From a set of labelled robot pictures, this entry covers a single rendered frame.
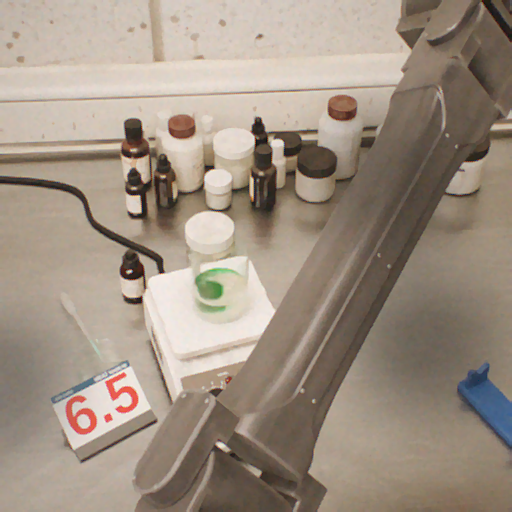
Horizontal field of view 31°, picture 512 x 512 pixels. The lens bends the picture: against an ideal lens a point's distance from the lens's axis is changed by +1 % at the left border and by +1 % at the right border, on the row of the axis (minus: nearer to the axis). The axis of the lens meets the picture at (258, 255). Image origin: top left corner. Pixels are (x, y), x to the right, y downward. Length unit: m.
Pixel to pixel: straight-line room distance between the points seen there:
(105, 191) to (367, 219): 0.70
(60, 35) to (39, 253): 0.30
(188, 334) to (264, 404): 0.40
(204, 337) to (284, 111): 0.47
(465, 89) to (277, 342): 0.23
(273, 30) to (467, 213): 0.36
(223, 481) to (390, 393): 0.50
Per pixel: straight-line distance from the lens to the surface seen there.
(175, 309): 0.97
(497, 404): 1.02
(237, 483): 0.55
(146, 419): 0.99
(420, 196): 0.63
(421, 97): 0.67
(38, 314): 1.11
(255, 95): 1.29
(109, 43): 1.29
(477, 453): 0.99
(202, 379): 0.94
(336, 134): 1.23
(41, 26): 1.29
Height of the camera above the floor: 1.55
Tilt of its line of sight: 44 degrees down
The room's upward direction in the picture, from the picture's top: 1 degrees clockwise
